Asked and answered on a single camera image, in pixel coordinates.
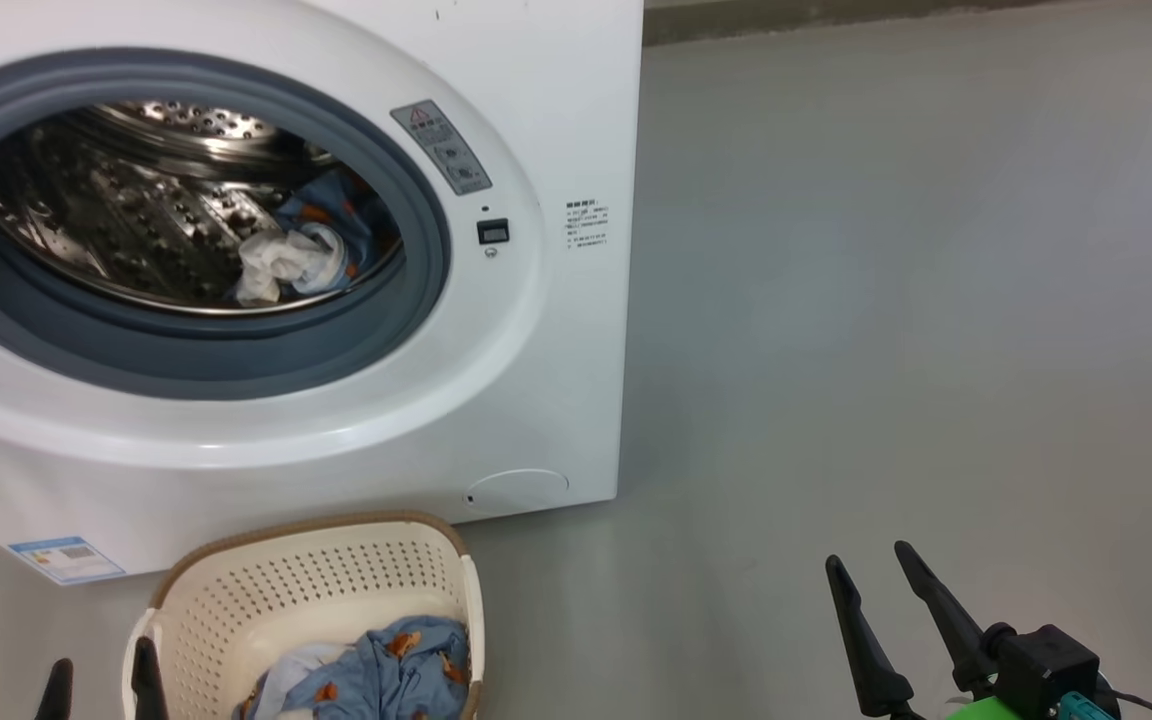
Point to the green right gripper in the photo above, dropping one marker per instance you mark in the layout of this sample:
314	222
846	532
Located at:
1006	710

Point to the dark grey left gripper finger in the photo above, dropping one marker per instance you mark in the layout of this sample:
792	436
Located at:
148	690
56	700

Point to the pale white cloth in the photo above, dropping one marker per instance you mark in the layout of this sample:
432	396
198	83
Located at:
291	675

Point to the blue cartoon print garment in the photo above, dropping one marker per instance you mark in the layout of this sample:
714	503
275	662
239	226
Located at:
336	205
386	675

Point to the white garment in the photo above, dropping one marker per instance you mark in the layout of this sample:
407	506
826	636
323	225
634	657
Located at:
281	260

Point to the cream perforated laundry basket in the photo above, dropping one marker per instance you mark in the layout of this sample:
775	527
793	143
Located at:
336	570

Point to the white front-load washing machine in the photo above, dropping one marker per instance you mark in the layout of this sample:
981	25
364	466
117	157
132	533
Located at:
556	380

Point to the black door lock socket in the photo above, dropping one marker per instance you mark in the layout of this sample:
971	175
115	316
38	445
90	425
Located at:
493	231

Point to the blue energy label sticker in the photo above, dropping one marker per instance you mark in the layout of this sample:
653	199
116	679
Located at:
66	560

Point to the round white filter cover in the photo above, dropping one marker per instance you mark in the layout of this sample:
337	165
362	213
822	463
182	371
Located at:
521	490

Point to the steel washer drum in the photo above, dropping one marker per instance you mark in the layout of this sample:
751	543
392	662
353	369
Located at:
116	200

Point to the grey warning label sticker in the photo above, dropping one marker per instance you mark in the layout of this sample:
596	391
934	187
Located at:
441	145

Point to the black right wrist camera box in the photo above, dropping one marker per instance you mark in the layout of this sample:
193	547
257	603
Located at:
1046	660

